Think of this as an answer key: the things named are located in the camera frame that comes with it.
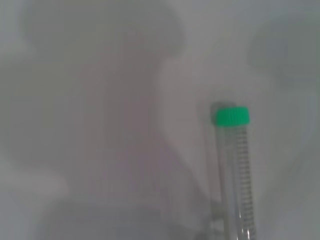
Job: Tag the green-capped clear test tube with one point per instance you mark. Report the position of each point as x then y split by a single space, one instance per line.
232 117

